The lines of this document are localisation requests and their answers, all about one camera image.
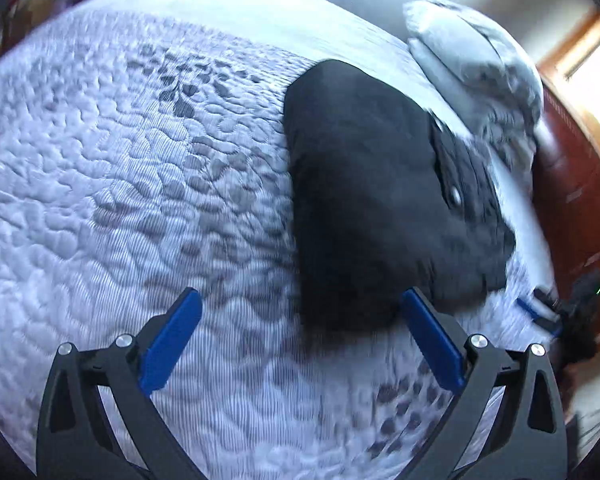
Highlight grey quilted mattress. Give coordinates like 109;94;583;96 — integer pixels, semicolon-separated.
0;0;553;479

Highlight wooden framed window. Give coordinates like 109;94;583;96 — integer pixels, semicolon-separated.
539;11;600;155

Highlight grey folded blanket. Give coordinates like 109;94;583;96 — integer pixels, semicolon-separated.
403;0;544;188

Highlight black pants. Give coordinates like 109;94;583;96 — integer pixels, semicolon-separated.
283;60;516;332

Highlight wooden headboard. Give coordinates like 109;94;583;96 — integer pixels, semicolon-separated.
532;88;600;343

